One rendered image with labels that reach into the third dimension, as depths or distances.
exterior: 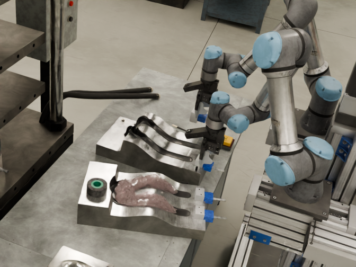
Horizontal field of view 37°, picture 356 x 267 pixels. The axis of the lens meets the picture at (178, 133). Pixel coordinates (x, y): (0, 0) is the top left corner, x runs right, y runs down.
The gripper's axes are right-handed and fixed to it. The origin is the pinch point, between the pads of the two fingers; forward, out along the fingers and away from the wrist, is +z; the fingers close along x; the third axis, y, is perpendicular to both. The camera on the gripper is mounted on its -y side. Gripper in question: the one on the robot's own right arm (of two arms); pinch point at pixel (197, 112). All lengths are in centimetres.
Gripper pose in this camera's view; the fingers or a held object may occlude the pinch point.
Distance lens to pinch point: 255.4
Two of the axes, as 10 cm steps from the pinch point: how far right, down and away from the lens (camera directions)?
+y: 9.3, 3.0, -2.0
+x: 3.3, -5.1, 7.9
